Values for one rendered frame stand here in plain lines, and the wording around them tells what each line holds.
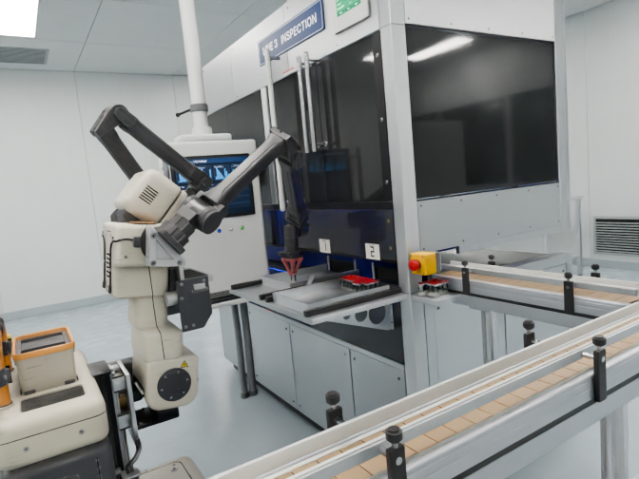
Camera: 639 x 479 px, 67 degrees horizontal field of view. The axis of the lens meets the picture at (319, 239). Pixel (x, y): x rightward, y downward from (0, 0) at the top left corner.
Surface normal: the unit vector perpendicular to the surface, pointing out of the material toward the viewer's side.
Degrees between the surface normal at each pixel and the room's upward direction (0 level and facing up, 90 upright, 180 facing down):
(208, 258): 90
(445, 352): 90
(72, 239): 90
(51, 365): 92
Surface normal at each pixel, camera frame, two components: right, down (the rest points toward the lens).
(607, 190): -0.84, 0.14
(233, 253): 0.51, 0.06
